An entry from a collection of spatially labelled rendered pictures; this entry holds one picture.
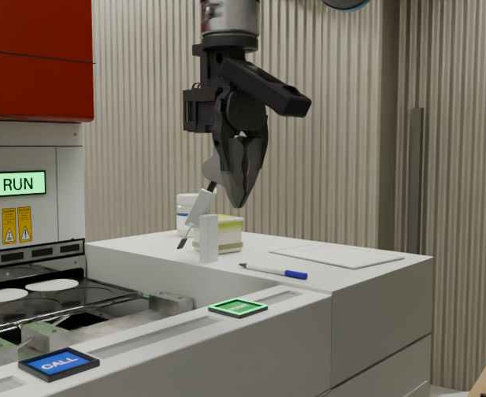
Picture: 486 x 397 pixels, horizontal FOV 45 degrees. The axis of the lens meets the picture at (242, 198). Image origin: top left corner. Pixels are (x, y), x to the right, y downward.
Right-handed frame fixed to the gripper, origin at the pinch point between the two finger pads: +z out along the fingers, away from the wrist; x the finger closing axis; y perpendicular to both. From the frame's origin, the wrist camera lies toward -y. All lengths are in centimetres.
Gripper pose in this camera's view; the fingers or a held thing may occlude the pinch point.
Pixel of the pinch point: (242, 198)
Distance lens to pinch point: 74.5
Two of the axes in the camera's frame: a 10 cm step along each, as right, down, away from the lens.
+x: -6.6, 0.7, -7.5
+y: -7.5, -0.6, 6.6
